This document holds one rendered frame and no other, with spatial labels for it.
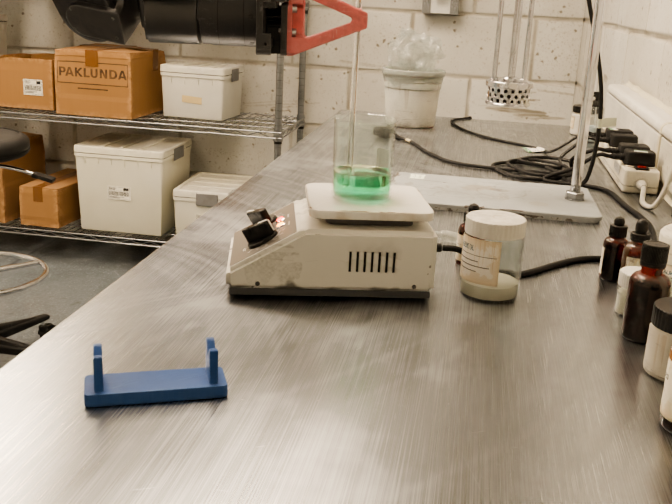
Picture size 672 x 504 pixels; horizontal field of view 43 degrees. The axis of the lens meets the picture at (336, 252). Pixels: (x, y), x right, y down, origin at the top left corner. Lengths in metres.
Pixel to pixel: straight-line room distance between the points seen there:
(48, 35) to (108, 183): 0.75
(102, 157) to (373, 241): 2.47
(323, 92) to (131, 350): 2.70
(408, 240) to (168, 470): 0.36
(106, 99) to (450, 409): 2.64
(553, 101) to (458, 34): 0.43
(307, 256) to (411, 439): 0.27
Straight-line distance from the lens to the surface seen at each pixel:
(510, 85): 1.24
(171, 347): 0.72
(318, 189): 0.89
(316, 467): 0.55
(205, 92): 3.14
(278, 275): 0.81
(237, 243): 0.88
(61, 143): 3.75
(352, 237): 0.81
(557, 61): 3.30
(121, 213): 3.26
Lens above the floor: 1.04
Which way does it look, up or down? 17 degrees down
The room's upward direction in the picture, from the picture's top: 3 degrees clockwise
